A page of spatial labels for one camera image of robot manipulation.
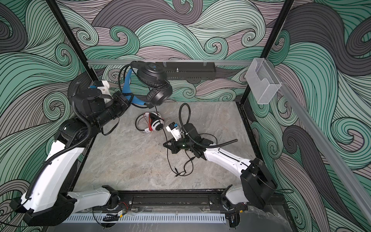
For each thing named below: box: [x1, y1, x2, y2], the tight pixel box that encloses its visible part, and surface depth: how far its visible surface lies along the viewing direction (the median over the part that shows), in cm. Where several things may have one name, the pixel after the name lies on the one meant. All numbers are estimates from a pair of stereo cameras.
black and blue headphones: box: [122, 61, 173, 109], surface depth 46 cm
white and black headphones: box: [135, 111, 165, 134], surface depth 102 cm
